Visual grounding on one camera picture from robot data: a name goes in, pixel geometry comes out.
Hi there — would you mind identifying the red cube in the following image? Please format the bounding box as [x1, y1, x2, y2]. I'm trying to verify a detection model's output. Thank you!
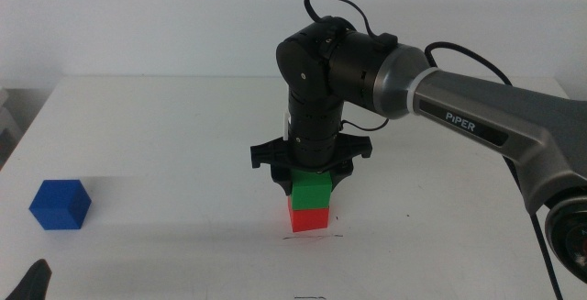
[287, 196, 331, 234]

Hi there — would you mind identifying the green cube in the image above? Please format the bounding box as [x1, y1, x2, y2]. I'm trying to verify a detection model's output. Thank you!
[290, 169, 333, 212]

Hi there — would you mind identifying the blue cube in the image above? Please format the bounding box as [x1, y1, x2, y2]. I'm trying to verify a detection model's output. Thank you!
[28, 179, 93, 231]

